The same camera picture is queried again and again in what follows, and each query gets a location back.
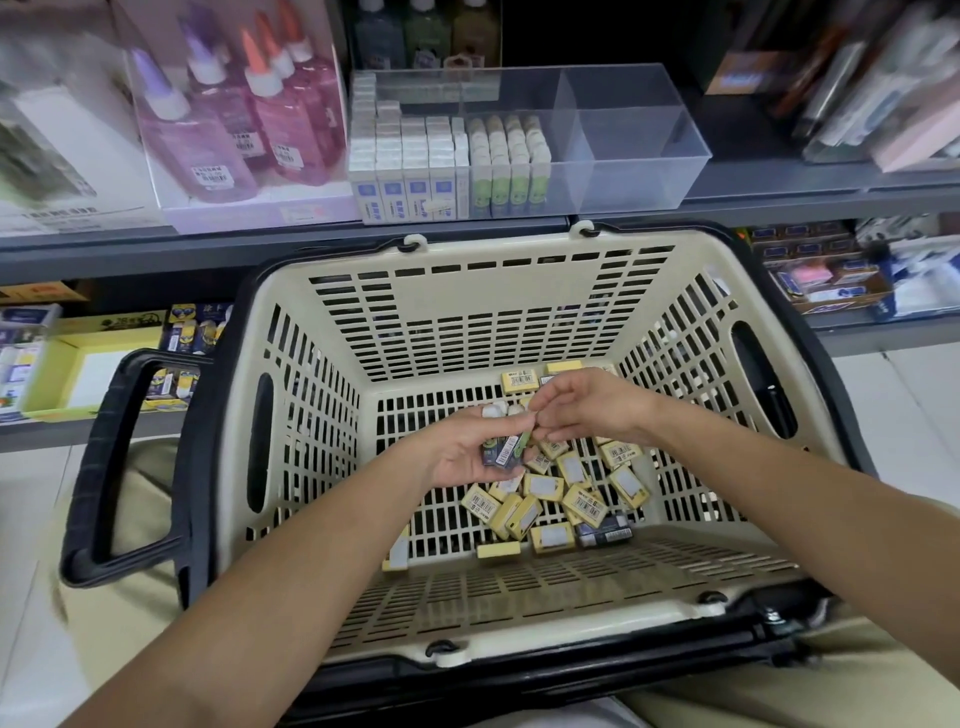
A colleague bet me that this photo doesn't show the clear plastic divider tray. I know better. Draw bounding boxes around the clear plastic divider tray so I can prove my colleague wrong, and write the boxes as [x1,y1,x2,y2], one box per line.
[349,63,713,224]

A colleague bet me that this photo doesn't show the yellow empty display box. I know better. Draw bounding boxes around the yellow empty display box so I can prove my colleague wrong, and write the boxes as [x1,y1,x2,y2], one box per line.
[22,312,174,422]

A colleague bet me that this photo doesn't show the white glue display box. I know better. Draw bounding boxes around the white glue display box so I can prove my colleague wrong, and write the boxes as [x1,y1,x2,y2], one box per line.
[0,0,167,239]

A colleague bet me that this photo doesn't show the white eraser display box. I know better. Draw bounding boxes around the white eraser display box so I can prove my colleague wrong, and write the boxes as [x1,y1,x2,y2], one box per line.
[0,304,62,425]

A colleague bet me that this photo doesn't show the person's left forearm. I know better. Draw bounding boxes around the person's left forearm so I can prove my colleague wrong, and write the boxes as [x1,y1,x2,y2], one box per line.
[67,447,452,728]

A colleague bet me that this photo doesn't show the rows of white erasers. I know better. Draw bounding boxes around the rows of white erasers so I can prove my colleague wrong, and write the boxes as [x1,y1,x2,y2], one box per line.
[348,72,471,224]

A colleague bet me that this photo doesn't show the white shirt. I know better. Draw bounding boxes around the white shirt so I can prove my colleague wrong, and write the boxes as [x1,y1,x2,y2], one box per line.
[510,694,654,728]

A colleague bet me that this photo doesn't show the translucent glue bottle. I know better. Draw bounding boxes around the translucent glue bottle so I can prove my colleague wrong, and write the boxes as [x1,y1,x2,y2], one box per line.
[405,0,455,66]
[453,0,504,66]
[355,0,407,69]

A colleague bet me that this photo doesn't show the person's right forearm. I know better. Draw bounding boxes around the person's right forearm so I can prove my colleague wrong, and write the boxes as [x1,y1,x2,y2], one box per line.
[637,405,960,692]

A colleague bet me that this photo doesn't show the pile of erasers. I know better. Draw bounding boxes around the pile of erasers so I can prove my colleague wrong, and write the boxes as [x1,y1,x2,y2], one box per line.
[382,357,654,575]

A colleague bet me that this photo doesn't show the person's right hand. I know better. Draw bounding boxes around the person's right hand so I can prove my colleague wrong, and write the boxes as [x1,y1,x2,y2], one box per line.
[525,367,659,449]

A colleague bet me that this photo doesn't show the person's left hand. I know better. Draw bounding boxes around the person's left hand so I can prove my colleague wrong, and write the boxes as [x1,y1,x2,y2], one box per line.
[408,405,537,494]

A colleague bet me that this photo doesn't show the pink glue display box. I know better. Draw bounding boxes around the pink glue display box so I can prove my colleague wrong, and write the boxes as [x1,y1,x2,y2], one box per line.
[117,0,362,234]

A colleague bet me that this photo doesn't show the beige shopping basket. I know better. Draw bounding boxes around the beige shopping basket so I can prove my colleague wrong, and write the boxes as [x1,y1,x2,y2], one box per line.
[60,220,879,728]

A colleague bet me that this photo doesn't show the pink glue bottle orange cap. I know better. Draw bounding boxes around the pink glue bottle orange cap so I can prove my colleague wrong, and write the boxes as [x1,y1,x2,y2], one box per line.
[258,15,347,152]
[277,0,354,129]
[240,30,332,186]

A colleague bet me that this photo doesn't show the row of clear glue bottles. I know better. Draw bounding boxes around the row of clear glue bottles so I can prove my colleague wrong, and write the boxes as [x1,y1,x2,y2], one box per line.
[0,90,99,212]

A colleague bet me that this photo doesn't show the dark blue yellow packets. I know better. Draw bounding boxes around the dark blue yellow packets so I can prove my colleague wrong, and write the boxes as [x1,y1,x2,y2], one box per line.
[142,303,234,407]

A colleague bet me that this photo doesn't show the pink glue bottle purple cap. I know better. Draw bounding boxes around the pink glue bottle purple cap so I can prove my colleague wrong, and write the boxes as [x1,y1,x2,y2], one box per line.
[127,49,260,204]
[180,15,279,167]

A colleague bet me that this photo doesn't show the grey store shelves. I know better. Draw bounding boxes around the grey store shelves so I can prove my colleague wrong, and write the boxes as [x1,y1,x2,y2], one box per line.
[0,0,960,452]

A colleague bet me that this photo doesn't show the row of white green erasers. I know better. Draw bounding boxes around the row of white green erasers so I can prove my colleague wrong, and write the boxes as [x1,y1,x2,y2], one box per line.
[468,112,554,216]

